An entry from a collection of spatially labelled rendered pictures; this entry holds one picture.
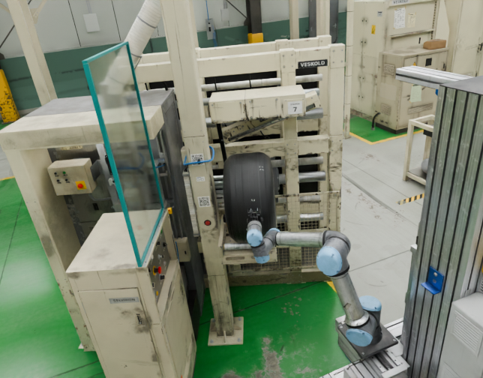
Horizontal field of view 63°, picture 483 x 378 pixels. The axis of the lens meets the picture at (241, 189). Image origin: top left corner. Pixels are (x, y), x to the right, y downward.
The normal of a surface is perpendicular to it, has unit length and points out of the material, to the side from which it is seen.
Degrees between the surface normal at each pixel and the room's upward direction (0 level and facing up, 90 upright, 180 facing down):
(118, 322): 90
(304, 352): 0
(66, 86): 90
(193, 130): 90
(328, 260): 83
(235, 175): 35
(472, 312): 0
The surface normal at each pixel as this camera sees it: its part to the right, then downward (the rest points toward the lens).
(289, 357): -0.10, -0.88
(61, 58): 0.36, 0.40
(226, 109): -0.02, 0.47
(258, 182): -0.08, -0.31
